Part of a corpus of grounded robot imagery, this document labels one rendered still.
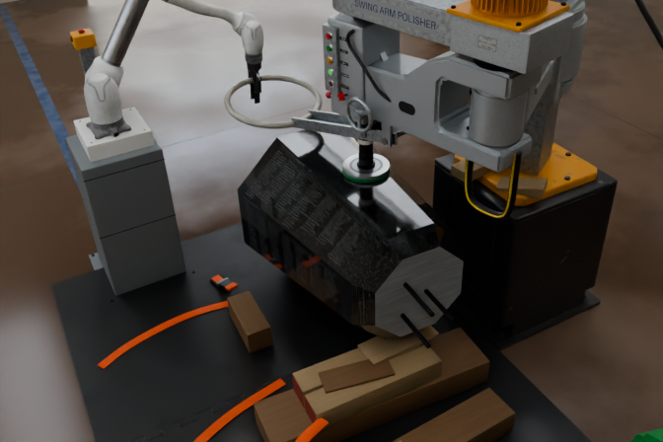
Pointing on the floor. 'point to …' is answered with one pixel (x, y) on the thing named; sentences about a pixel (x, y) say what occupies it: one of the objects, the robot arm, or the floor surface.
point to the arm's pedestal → (129, 215)
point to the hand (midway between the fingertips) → (255, 95)
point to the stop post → (84, 42)
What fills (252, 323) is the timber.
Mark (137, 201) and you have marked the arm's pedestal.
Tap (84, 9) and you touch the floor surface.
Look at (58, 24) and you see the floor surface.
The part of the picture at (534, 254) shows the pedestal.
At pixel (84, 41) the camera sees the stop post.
